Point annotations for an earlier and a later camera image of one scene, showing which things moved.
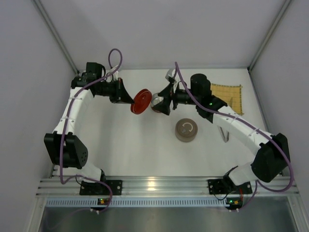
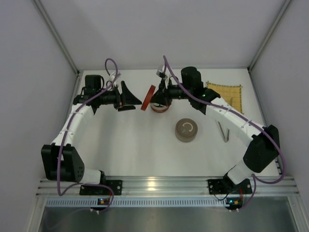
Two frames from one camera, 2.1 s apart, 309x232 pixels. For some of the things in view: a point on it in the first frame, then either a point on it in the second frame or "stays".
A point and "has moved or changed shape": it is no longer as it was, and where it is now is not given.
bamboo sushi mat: x=231 y=95 stays
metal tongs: x=225 y=139 stays
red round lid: x=141 y=100 has moved or changed shape
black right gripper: x=174 y=97 to x=163 y=94
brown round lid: x=186 y=127 stays
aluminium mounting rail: x=284 y=185 stays
